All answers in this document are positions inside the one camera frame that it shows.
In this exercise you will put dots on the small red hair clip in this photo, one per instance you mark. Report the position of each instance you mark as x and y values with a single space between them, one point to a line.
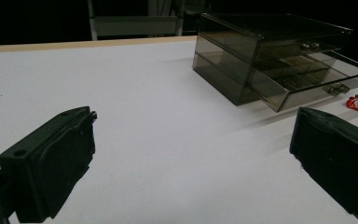
355 103

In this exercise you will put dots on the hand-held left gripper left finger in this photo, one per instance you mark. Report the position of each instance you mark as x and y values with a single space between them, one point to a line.
52 161

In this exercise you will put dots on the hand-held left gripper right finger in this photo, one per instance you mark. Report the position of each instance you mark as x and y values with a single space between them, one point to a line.
338 158

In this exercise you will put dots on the smoky transparent drawer cabinet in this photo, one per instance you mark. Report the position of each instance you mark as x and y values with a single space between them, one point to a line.
230 59

